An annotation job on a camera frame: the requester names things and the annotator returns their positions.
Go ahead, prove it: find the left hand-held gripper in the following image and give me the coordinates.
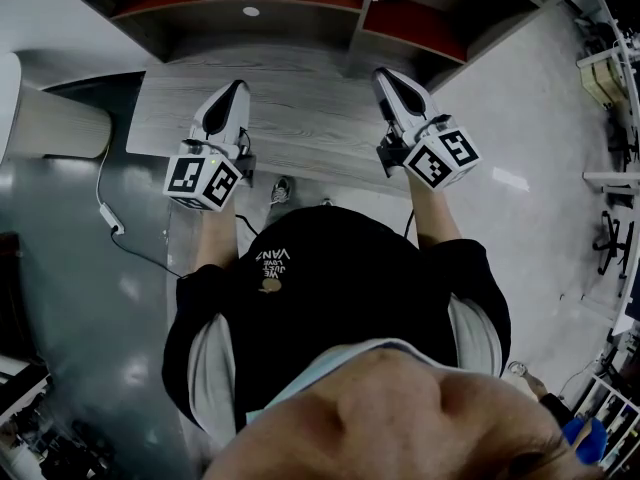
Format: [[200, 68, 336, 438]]
[[163, 80, 257, 213]]

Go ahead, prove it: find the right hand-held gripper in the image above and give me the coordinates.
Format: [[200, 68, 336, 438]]
[[373, 66, 481, 189]]

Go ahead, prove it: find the grey wooden shelf unit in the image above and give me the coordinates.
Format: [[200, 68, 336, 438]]
[[52, 0, 564, 92]]

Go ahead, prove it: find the person's right forearm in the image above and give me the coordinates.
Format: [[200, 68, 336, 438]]
[[408, 175, 464, 247]]

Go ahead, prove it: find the person's left forearm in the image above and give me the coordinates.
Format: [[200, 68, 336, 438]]
[[196, 202, 241, 272]]

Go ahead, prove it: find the person's left shoe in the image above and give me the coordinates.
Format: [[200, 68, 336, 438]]
[[269, 176, 292, 207]]

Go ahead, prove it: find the white power adapter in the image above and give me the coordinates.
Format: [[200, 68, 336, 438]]
[[99, 203, 125, 234]]

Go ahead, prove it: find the person's black t-shirt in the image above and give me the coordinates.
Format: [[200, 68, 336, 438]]
[[162, 206, 512, 434]]

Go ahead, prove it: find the black office chair base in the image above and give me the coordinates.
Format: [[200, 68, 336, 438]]
[[593, 211, 634, 277]]

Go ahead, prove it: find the dark wooden chair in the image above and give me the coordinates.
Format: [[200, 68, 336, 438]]
[[0, 232, 41, 364]]

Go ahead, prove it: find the light blue face mask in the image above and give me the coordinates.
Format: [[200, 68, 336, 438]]
[[244, 338, 461, 425]]

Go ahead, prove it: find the person's face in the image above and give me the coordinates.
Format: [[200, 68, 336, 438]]
[[202, 347, 601, 480]]

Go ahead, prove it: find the white metal rack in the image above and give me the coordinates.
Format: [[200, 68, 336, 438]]
[[589, 372, 640, 474]]

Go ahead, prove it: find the black floor cable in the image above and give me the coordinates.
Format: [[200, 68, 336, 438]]
[[112, 232, 184, 279]]

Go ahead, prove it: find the white table frame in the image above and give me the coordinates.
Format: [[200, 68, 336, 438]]
[[582, 170, 640, 194]]

